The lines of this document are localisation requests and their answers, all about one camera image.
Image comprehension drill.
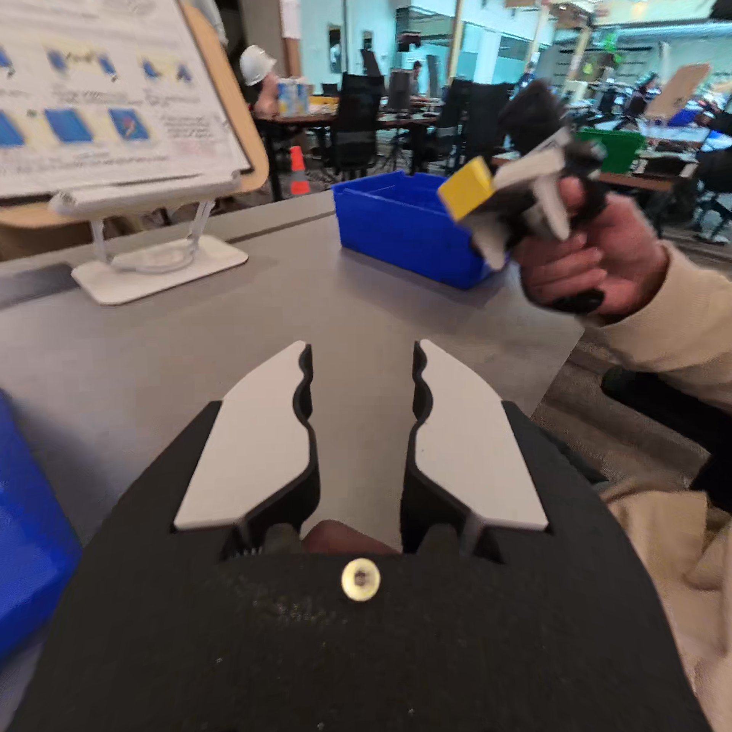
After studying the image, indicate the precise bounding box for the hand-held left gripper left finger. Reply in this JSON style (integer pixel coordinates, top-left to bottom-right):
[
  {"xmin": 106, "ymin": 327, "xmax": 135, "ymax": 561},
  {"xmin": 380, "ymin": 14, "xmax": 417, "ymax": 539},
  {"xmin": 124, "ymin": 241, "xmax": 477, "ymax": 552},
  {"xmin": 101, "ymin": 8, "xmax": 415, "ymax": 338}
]
[{"xmin": 173, "ymin": 341, "xmax": 321, "ymax": 551}]

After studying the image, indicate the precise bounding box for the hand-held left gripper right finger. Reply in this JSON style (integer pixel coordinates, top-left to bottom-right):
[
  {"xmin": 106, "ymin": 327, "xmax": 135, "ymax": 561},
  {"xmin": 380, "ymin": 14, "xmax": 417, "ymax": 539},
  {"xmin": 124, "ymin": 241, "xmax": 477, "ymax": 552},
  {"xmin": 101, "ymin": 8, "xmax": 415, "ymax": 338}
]
[{"xmin": 400, "ymin": 338, "xmax": 550, "ymax": 554}]

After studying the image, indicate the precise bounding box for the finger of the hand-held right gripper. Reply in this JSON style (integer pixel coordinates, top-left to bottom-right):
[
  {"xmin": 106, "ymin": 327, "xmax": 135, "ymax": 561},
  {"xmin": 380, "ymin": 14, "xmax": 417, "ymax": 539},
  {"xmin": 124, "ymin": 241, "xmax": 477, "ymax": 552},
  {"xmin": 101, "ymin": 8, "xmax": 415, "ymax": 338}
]
[
  {"xmin": 491, "ymin": 127, "xmax": 574, "ymax": 199},
  {"xmin": 468, "ymin": 197, "xmax": 534, "ymax": 273}
]

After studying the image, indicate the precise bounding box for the yellow wooden cube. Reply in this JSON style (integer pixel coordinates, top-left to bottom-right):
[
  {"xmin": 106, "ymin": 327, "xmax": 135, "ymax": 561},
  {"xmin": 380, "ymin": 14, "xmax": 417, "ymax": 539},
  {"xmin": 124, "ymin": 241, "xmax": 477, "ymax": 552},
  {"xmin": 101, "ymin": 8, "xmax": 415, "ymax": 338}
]
[{"xmin": 437, "ymin": 157, "xmax": 496, "ymax": 222}]

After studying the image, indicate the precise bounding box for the blue plastic bin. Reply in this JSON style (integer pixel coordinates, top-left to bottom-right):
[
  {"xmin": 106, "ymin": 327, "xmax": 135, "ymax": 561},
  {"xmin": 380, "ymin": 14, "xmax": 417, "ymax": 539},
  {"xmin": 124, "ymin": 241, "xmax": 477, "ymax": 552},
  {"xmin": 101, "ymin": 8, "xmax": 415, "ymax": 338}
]
[
  {"xmin": 0, "ymin": 389, "xmax": 84, "ymax": 668},
  {"xmin": 332, "ymin": 170, "xmax": 508, "ymax": 291}
]

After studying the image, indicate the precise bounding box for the person's right forearm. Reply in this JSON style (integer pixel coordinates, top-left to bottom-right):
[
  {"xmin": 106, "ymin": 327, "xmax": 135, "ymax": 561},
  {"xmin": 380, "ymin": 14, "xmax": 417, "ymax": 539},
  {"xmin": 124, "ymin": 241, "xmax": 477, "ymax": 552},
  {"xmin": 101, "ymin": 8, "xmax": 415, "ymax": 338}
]
[{"xmin": 583, "ymin": 240, "xmax": 732, "ymax": 421}]

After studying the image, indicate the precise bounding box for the green plastic bin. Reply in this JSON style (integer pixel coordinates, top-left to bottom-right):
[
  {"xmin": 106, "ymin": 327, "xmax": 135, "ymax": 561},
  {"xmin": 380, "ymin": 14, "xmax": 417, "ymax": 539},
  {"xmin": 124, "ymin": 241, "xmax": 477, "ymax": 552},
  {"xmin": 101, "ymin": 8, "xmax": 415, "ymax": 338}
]
[{"xmin": 574, "ymin": 128, "xmax": 648, "ymax": 176}]

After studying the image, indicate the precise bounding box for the wooden board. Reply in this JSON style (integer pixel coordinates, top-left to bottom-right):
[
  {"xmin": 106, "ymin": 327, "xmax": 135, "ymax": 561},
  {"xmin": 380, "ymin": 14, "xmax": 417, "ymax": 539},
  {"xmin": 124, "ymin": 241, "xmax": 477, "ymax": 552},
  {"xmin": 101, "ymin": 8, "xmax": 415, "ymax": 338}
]
[{"xmin": 645, "ymin": 62, "xmax": 711, "ymax": 122}]

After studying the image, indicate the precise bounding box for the black mesh chair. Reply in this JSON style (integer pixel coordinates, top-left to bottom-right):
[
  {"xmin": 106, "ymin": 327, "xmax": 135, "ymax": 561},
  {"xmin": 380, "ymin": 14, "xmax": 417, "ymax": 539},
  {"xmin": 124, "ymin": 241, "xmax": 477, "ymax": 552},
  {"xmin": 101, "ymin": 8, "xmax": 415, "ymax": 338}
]
[{"xmin": 327, "ymin": 72, "xmax": 385, "ymax": 179}]

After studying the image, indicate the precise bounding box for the orange traffic cone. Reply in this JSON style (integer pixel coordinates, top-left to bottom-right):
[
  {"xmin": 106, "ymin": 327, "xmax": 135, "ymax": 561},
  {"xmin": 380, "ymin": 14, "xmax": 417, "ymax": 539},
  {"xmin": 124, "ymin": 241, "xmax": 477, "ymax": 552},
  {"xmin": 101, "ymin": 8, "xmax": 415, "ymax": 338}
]
[{"xmin": 288, "ymin": 145, "xmax": 312, "ymax": 197}]

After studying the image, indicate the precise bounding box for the brown wooden desk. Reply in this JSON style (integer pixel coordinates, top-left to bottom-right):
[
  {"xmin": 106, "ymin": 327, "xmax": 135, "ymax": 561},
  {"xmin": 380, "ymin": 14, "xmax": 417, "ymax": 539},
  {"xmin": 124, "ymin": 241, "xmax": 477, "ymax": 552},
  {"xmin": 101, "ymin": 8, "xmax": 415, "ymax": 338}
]
[{"xmin": 254, "ymin": 109, "xmax": 448, "ymax": 202}]

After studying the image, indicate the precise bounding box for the person's cream sweatshirt torso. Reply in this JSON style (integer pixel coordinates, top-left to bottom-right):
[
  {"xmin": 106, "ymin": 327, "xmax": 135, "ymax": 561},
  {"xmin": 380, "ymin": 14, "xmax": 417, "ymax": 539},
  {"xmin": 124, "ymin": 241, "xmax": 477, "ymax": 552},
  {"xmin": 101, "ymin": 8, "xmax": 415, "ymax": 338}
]
[{"xmin": 599, "ymin": 474, "xmax": 732, "ymax": 732}]

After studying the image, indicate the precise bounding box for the white document stand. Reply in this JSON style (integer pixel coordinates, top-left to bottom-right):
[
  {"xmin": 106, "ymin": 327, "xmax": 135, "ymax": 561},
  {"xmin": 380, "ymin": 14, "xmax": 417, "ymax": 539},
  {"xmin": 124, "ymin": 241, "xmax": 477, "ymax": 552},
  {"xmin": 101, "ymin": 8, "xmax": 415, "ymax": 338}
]
[{"xmin": 0, "ymin": 0, "xmax": 271, "ymax": 231}]

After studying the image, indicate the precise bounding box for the white hard hat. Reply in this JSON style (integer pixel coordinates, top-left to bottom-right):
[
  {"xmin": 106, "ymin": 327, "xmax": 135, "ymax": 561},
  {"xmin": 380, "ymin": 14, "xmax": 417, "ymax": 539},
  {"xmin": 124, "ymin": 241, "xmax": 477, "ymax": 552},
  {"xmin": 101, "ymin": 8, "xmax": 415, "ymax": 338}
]
[{"xmin": 238, "ymin": 44, "xmax": 278, "ymax": 87}]

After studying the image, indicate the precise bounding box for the printed instruction sheet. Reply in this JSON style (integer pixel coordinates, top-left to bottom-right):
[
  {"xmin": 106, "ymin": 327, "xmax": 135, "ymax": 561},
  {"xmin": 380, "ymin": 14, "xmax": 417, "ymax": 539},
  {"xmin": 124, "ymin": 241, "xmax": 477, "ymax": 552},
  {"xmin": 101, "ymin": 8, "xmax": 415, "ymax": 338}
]
[{"xmin": 0, "ymin": 0, "xmax": 254, "ymax": 199}]

